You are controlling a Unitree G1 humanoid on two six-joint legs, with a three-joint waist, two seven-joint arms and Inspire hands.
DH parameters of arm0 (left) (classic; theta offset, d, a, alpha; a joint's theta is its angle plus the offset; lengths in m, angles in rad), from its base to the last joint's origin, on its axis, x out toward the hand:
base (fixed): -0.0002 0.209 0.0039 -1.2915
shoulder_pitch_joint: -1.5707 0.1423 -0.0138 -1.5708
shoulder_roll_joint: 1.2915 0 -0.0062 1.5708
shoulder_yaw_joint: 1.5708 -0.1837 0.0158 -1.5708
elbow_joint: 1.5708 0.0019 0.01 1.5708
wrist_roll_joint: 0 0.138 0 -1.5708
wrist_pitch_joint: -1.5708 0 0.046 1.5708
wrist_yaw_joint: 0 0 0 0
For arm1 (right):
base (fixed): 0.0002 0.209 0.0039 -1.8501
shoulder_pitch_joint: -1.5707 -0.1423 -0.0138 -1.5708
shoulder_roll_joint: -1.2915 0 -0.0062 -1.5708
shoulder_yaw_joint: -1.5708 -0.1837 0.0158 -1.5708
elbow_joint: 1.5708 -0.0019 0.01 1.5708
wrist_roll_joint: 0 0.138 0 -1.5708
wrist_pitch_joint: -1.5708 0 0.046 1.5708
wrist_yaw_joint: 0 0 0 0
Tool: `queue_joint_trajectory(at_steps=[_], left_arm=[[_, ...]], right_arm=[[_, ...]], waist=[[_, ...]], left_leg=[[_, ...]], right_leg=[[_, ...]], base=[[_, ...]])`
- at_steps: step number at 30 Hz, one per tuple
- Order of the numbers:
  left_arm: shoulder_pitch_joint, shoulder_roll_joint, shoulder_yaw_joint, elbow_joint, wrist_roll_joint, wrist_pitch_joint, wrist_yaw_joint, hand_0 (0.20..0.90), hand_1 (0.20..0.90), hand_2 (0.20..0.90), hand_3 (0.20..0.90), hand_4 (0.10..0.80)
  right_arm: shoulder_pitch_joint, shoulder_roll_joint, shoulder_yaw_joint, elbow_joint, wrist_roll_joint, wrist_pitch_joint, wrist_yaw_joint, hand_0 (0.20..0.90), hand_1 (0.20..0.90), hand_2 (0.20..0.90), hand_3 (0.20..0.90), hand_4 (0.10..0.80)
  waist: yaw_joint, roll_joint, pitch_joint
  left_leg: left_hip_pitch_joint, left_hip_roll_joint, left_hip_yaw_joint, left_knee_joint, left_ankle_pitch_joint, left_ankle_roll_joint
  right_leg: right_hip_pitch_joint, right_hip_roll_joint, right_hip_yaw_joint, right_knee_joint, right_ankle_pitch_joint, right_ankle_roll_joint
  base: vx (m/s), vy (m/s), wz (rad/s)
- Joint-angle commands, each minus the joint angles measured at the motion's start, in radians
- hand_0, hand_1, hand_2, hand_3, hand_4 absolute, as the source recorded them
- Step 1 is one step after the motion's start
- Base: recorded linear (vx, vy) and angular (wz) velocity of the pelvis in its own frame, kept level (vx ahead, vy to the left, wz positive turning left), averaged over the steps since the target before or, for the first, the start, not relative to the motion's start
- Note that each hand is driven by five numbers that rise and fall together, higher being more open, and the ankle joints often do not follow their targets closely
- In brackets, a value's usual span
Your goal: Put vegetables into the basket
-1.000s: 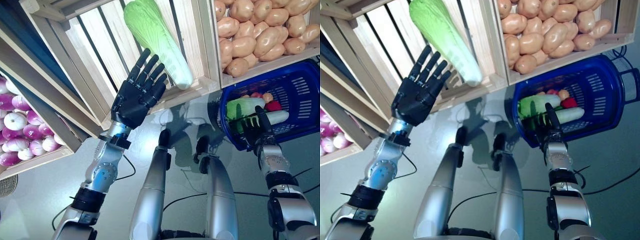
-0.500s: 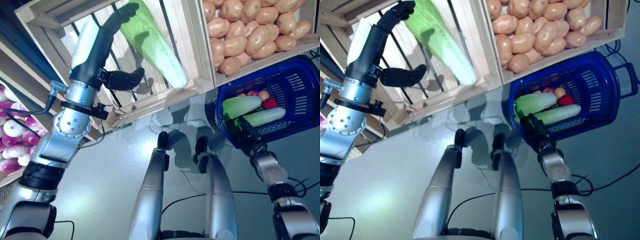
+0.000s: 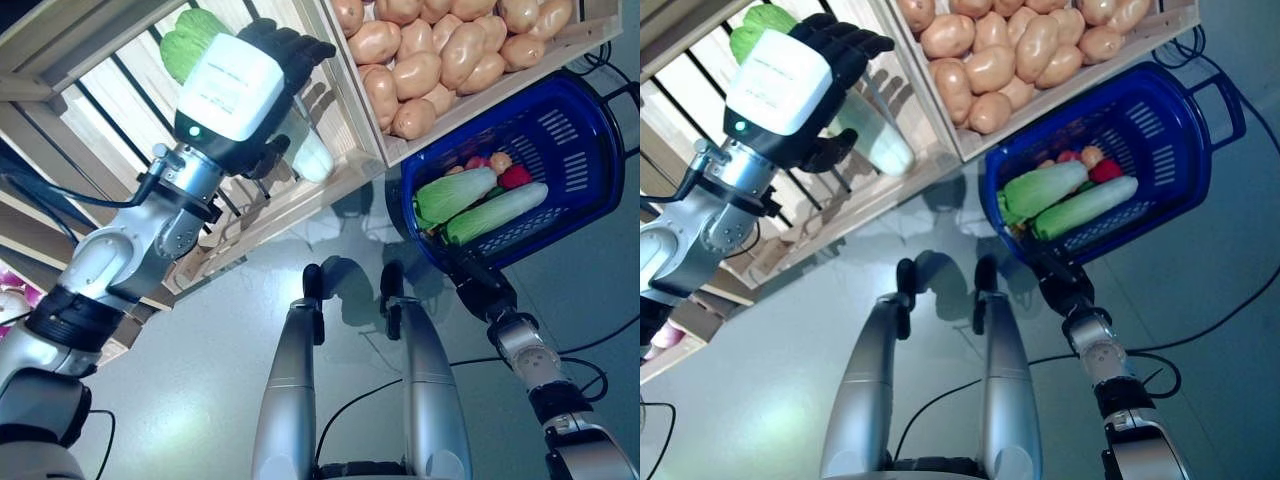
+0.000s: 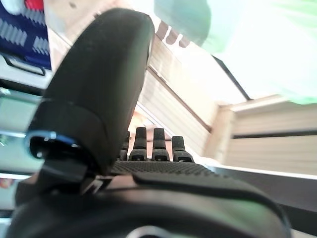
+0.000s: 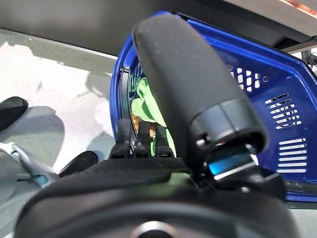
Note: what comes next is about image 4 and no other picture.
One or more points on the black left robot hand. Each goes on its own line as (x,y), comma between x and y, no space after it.
(99,74)

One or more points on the green white napa cabbage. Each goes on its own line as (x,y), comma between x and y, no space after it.
(260,49)

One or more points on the blue plastic shopping basket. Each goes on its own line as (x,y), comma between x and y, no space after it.
(37,60)

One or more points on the red vegetable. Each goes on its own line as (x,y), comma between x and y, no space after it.
(34,3)

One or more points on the wide slatted wooden crate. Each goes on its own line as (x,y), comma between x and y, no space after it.
(272,153)

